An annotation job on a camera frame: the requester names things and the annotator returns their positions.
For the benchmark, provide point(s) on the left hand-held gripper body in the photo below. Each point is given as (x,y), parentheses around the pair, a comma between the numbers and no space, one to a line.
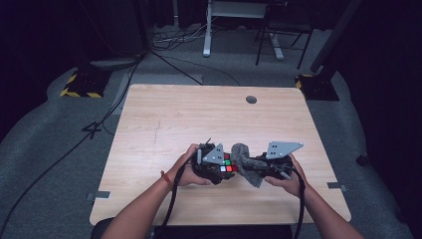
(212,157)

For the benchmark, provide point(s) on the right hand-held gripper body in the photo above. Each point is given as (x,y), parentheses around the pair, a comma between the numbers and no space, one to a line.
(280,162)

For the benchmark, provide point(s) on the multicoloured puzzle cube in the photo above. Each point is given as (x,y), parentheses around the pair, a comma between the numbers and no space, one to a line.
(227,162)

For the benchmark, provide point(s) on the grey fluffy cloth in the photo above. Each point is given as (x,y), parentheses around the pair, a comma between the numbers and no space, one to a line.
(242,156)

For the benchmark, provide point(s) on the person's right hand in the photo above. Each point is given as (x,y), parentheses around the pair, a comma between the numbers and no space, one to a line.
(295,184)

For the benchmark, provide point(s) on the person's left hand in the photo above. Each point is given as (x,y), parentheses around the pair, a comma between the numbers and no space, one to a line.
(184,172)

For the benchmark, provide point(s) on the person's dark clothing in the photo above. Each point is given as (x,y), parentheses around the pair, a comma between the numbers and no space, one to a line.
(232,232)

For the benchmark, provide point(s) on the grey tape marker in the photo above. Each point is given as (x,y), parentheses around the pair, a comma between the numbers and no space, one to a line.
(335,186)
(102,194)

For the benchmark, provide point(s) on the grey round table grommet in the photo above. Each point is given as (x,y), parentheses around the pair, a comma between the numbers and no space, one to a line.
(251,99)

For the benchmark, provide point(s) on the black yellow striped stand base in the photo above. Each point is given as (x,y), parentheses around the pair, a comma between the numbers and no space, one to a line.
(316,88)
(86,84)

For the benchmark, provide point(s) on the black chair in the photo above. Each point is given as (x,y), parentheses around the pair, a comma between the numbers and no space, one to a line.
(285,28)

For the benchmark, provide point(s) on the dark slanted stand pole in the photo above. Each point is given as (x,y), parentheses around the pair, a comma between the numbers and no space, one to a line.
(335,33)

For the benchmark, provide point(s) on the white desk frame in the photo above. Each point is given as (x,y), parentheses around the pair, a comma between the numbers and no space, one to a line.
(207,33)

